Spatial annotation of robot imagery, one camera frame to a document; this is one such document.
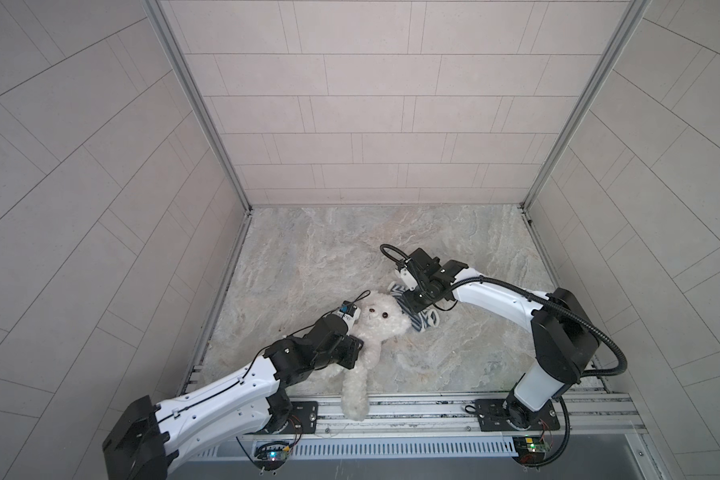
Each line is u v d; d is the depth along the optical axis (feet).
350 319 2.28
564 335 1.46
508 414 2.08
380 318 2.42
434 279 2.06
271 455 2.11
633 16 2.33
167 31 2.42
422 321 2.69
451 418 2.37
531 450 2.22
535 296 1.57
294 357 1.84
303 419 2.31
